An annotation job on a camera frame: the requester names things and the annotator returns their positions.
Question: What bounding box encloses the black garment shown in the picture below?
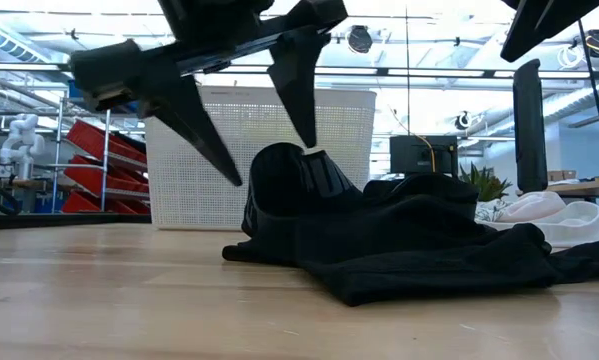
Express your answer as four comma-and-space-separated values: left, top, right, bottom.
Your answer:
222, 142, 599, 307

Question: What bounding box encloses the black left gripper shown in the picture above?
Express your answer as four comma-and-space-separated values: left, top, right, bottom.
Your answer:
68, 0, 350, 187

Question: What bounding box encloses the thin black cable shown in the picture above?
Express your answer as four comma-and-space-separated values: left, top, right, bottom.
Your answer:
576, 19, 599, 191

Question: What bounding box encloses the black monitor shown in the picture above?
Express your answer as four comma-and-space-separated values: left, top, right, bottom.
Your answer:
389, 134, 459, 176

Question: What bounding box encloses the red storage shelf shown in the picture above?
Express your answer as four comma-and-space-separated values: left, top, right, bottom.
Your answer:
51, 89, 151, 215

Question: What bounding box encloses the blue plastic storage bin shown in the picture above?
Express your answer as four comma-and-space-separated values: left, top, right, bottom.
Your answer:
67, 79, 145, 116

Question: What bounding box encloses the black aluminium table frame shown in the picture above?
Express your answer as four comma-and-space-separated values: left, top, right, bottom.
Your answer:
0, 212, 153, 231

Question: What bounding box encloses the small artificial green plant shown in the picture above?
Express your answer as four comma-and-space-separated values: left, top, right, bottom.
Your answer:
459, 162, 513, 203

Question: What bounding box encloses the white perforated plastic basket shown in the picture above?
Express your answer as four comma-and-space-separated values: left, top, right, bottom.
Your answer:
145, 85, 378, 231

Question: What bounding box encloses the white printed T-shirt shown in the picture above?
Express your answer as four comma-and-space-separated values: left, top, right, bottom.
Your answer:
478, 190, 599, 250

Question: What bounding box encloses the wooden background table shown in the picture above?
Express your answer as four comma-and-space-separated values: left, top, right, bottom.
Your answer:
516, 178, 599, 216

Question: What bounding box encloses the small blue box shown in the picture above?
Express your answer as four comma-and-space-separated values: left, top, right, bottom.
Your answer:
33, 197, 63, 215

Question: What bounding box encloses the black coiled hose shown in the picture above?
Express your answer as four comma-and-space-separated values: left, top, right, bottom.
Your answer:
0, 180, 23, 216

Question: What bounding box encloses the red ribbed crate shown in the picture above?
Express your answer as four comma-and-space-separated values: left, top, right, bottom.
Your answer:
61, 189, 151, 215
63, 154, 150, 199
66, 118, 149, 165

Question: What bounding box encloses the wooden desk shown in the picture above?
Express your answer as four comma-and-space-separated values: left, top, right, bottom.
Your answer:
0, 177, 55, 192

